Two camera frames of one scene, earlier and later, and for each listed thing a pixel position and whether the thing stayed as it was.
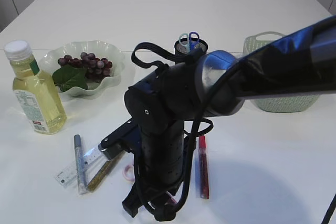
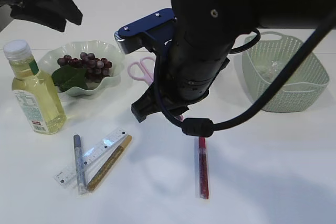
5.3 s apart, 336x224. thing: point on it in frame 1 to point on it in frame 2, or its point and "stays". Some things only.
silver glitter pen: x=82 y=184 stays
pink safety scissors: x=169 y=200 to x=144 y=71
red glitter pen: x=203 y=168 stays
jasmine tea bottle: x=38 y=96 stays
